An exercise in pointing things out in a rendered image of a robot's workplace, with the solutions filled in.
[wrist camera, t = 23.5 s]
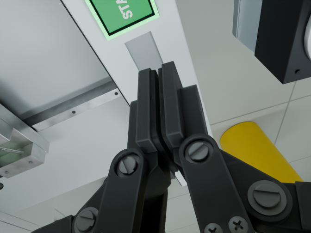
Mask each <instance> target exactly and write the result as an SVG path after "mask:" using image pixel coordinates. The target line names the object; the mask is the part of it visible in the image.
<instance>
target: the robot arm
mask: <svg viewBox="0 0 311 233"><path fill-rule="evenodd" d="M304 47H305V52H306V54H307V56H308V58H309V59H310V60H311V15H310V18H309V20H308V23H307V26H306V30H305V36H304ZM178 171H180V173H181V174H182V176H183V178H184V180H185V181H186V182H187V186H188V190H189V193H190V197H191V200H192V204H193V208H194V212H195V215H196V219H197V222H198V226H199V230H200V233H255V232H257V233H311V182H299V181H295V183H281V182H280V181H279V180H277V179H275V178H273V177H271V176H269V175H267V174H266V173H264V172H262V171H260V170H258V169H256V168H255V167H253V166H251V165H249V164H247V163H245V162H243V161H242V160H240V159H238V158H236V157H234V156H232V155H231V154H229V153H227V152H225V151H223V150H221V149H220V148H219V147H218V145H217V143H216V141H215V140H214V139H213V138H212V137H211V136H209V135H208V130H207V126H206V121H205V115H204V111H203V107H202V103H201V99H200V95H199V91H198V88H197V85H196V84H195V85H191V86H187V87H183V86H182V83H181V80H180V77H179V75H178V72H177V69H176V66H175V63H174V61H170V62H167V63H164V64H162V67H161V68H159V69H158V74H157V72H156V70H151V68H147V69H144V70H141V71H139V72H138V88H137V100H135V101H131V103H130V114H129V127H128V141H127V149H124V150H122V151H120V152H119V153H118V154H117V155H116V156H115V157H114V158H113V160H112V162H111V165H110V169H109V172H108V176H107V180H106V181H105V182H104V183H103V185H102V186H101V187H100V188H99V189H98V190H97V191H96V192H95V193H94V195H93V196H92V197H91V198H90V199H89V200H88V201H87V202H86V203H85V204H84V206H83V207H82V208H81V209H80V210H79V211H78V213H77V214H76V215H74V216H73V215H69V216H67V217H64V218H62V219H60V220H57V221H55V222H53V223H50V224H48V225H46V226H43V227H41V228H39V229H36V230H34V231H33V232H31V233H165V223H166V212H167V201H168V187H169V186H170V184H171V179H175V172H178Z"/></svg>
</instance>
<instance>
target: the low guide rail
mask: <svg viewBox="0 0 311 233"><path fill-rule="evenodd" d="M120 96H122V94H121V93H120V91H119V90H118V88H117V87H116V85H115V84H114V82H113V81H109V82H107V83H105V84H103V85H100V86H99V87H96V88H94V89H92V90H90V91H87V92H85V93H83V94H80V95H78V96H76V97H74V98H71V99H69V100H67V101H65V102H62V103H60V104H58V105H55V106H53V107H51V108H49V109H46V110H44V111H42V112H40V113H37V114H35V115H33V116H31V117H29V118H26V119H24V120H22V121H23V122H24V123H25V124H27V125H28V126H29V127H31V128H32V129H33V130H34V131H36V132H39V131H41V130H44V129H46V128H48V127H51V126H53V125H55V124H58V123H60V122H62V121H65V120H67V119H69V118H72V117H74V116H76V115H79V114H81V113H83V112H85V111H87V110H90V109H92V108H94V107H97V106H99V105H101V104H104V103H106V102H108V101H111V100H113V99H115V98H118V97H120Z"/></svg>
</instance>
